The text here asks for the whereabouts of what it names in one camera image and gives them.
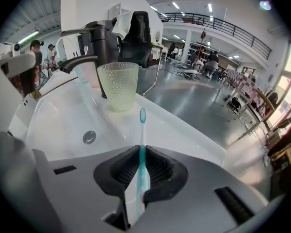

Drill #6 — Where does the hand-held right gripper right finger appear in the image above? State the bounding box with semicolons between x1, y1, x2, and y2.
135;145;269;233

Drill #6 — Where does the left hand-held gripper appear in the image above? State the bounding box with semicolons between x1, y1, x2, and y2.
0;52;39;140

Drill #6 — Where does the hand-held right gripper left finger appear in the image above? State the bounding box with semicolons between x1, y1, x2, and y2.
32;144;142;233

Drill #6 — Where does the teal translucent cup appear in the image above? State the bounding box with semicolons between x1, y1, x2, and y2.
74;64;90;85

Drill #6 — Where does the teal toothbrush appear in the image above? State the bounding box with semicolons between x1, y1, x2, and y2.
134;107;152;222

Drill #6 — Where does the pink translucent cup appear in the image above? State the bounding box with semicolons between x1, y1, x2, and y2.
81;60;100;89

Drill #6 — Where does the yellow translucent cup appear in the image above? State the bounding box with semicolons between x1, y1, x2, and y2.
97;62;140;112

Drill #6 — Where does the white curved faucet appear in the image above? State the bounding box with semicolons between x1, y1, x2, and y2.
55;36;74;61

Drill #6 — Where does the white sink with black faucet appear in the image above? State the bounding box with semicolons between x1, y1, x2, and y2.
6;76;228;170

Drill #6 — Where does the black faucet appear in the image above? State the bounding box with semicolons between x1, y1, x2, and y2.
59;20;123;100

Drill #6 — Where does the white cloth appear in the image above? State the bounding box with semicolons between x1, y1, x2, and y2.
112;11;134;38

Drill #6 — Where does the black balcony railing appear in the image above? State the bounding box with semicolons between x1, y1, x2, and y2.
157;12;274;61

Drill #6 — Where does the white metal-frame table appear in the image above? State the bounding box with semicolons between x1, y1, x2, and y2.
222;66;277;137

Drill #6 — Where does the black chrome-frame chair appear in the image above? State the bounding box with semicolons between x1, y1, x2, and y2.
111;11;161;97

